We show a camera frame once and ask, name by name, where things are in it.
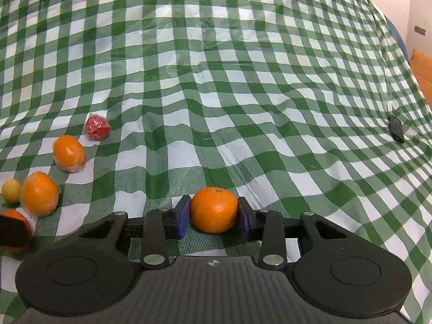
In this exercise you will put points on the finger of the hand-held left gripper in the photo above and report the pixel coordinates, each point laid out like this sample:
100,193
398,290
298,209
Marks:
13,230

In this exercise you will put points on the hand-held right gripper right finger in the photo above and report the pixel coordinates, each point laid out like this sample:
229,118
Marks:
246,221

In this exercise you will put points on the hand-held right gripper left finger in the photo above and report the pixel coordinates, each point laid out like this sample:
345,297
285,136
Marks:
180,217

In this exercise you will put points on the mandarin orange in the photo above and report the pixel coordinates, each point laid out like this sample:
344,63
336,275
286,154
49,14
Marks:
214,210
69,153
11,213
39,194

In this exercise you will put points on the small yellow fruit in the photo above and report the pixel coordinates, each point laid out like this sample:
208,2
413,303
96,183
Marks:
11,191

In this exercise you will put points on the red wrapped fruit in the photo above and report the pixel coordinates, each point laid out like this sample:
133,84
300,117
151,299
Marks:
97,128

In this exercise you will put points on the green checked tablecloth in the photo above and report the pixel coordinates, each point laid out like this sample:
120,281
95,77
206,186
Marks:
236,91

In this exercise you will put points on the black remote control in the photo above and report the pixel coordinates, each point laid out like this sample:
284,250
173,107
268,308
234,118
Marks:
397,129

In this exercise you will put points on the orange cushion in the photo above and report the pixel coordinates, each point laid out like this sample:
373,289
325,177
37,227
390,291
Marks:
422,67

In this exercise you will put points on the blue bedsheet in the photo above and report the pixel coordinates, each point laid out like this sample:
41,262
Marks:
396,35

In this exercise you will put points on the wall switch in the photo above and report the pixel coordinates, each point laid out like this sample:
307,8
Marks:
420,30

